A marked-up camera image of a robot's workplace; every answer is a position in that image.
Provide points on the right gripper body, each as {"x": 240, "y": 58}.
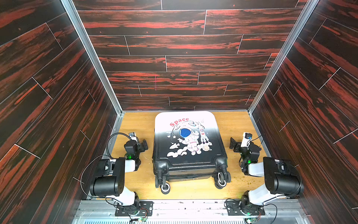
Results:
{"x": 237, "y": 145}

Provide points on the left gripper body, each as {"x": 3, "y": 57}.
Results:
{"x": 141, "y": 145}

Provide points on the black white astronaut suitcase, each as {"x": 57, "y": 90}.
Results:
{"x": 188, "y": 146}

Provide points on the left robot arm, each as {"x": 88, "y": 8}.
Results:
{"x": 109, "y": 178}

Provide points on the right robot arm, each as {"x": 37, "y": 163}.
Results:
{"x": 281, "y": 179}

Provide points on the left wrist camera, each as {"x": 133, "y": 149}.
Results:
{"x": 133, "y": 136}

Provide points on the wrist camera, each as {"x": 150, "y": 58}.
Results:
{"x": 247, "y": 137}
{"x": 133, "y": 136}

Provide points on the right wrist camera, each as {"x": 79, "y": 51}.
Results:
{"x": 247, "y": 137}

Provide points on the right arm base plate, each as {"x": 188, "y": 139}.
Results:
{"x": 240, "y": 208}

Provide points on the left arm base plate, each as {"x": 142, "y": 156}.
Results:
{"x": 138, "y": 209}

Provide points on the aluminium front rail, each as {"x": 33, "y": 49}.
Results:
{"x": 206, "y": 211}

